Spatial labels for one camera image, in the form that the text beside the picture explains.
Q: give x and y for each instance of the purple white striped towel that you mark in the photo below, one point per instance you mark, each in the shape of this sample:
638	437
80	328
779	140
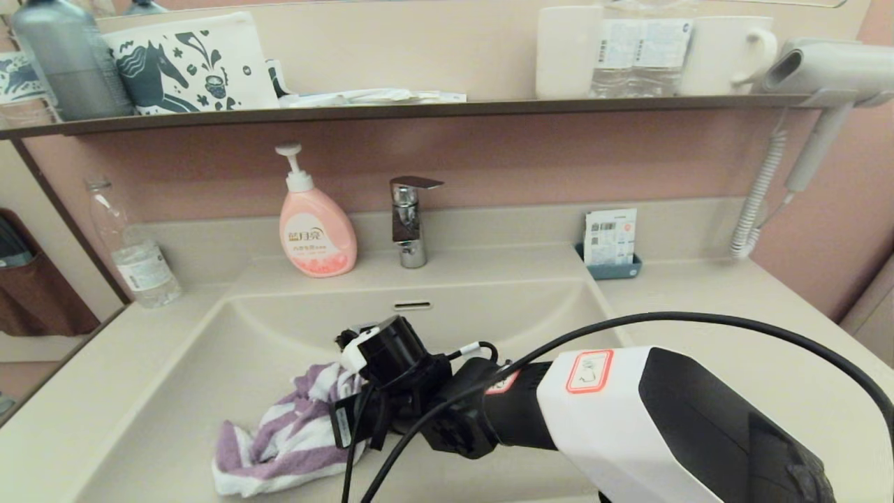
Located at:
279	447

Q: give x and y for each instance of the grey metallic bottle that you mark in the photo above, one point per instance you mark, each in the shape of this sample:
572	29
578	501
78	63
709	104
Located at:
70	63

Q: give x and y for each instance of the pink soap pump bottle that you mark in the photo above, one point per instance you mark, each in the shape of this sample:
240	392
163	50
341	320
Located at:
318	236

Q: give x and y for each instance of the clear water bottle without cap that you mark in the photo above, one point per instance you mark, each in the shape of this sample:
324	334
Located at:
142	271

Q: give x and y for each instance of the white pouch with horse print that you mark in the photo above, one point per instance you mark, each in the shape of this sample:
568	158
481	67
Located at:
229	61

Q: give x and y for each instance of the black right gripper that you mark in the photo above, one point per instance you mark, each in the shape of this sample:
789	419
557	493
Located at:
342	426

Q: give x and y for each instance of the white hair dryer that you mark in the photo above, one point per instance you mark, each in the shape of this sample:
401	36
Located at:
838	70

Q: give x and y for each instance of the chrome faucet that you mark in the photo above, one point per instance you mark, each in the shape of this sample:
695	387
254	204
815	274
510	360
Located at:
408	222

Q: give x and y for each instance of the clear wrapped white packets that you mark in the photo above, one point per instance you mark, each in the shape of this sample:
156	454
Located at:
377	97

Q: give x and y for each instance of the beige sink basin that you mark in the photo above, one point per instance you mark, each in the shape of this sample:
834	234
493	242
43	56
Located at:
181	391

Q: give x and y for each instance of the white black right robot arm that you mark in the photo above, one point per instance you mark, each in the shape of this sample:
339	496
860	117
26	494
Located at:
614	433

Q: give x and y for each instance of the dark brown wall shelf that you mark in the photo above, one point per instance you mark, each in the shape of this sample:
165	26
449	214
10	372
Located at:
419	109

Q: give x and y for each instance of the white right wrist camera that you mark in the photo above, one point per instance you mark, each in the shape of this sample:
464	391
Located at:
356	353

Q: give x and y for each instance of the wall mirror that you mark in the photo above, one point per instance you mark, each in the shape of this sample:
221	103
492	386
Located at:
419	42

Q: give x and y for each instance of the blue small tray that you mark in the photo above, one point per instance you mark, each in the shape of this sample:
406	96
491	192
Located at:
614	271

